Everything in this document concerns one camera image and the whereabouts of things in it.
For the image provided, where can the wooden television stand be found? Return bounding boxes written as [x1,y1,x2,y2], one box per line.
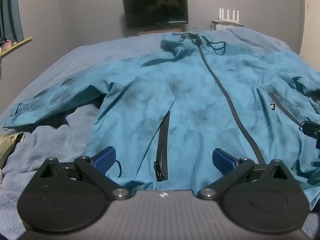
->
[137,27,182,36]

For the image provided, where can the grey-blue bed sheet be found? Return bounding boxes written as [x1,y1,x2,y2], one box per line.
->
[0,27,300,128]

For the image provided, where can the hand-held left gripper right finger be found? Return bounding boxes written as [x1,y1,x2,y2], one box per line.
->
[197,148,294,201]

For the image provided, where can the black flat screen television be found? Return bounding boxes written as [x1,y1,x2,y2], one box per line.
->
[122,0,188,30]

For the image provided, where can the white side shelf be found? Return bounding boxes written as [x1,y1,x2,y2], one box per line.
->
[209,19,245,31]

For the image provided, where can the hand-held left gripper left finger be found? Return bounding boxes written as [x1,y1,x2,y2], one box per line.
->
[35,147,130,202]

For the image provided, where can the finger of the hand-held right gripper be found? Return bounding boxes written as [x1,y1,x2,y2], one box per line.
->
[301,121,320,138]

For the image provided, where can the teal curtain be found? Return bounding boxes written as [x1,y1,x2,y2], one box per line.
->
[0,0,24,44]

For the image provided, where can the wooden window sill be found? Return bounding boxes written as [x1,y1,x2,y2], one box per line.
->
[0,37,32,57]

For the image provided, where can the pink item on sill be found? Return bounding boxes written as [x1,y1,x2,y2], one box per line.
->
[0,40,17,51]

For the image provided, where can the cream door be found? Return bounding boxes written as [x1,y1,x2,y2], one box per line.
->
[299,0,320,64]

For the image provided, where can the olive green cloth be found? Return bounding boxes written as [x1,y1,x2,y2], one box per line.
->
[0,132,24,168]

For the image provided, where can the light blue fleece blanket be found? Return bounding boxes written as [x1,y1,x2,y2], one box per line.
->
[0,104,100,240]

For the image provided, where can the blue zip-up jacket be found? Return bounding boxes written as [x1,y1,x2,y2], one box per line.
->
[2,31,320,210]

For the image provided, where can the white router with antennas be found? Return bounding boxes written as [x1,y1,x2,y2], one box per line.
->
[219,8,240,22]

